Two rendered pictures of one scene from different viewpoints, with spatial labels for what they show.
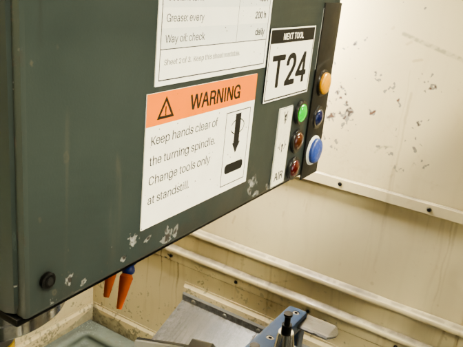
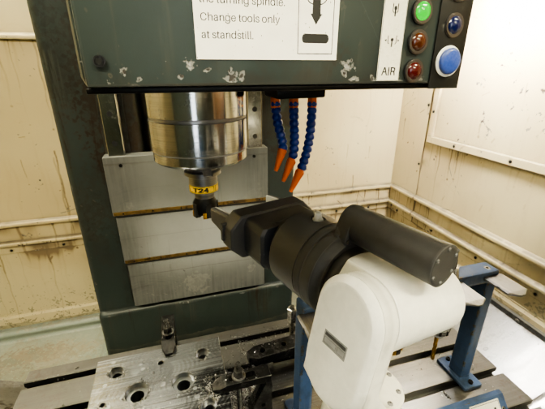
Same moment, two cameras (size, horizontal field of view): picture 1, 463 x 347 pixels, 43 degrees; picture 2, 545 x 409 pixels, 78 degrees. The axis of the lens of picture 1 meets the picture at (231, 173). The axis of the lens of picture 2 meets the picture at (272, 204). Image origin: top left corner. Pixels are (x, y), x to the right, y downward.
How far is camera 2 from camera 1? 37 cm
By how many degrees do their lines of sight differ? 40
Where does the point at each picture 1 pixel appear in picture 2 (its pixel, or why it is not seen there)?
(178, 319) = not seen: hidden behind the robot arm
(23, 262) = (78, 40)
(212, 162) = (283, 24)
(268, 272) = (503, 255)
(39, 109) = not seen: outside the picture
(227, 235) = (473, 220)
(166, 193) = (224, 34)
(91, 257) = (145, 62)
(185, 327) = not seen: hidden behind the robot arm
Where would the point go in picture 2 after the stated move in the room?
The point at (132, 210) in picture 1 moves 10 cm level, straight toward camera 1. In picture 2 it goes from (185, 36) to (86, 27)
